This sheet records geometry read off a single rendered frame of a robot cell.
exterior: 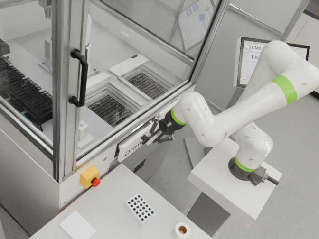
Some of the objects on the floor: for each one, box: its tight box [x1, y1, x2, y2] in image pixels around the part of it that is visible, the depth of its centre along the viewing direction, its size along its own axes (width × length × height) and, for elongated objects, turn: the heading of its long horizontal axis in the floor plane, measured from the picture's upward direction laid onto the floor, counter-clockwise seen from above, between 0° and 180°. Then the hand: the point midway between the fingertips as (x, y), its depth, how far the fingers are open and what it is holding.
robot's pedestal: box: [182, 192, 232, 239], centre depth 189 cm, size 30×30×76 cm
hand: (151, 140), depth 145 cm, fingers closed, pressing on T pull
